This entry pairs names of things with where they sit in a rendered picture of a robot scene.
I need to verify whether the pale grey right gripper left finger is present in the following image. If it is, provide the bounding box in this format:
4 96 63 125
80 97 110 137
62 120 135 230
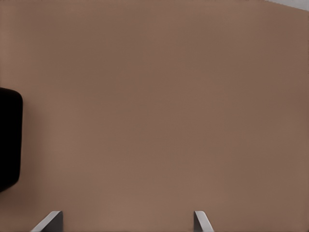
30 210 64 232

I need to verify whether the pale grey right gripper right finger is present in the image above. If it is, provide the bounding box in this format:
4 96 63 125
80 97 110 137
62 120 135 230
193 210 215 232

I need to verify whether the black rounded box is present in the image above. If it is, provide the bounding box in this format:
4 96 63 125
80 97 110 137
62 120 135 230
0 87 23 193

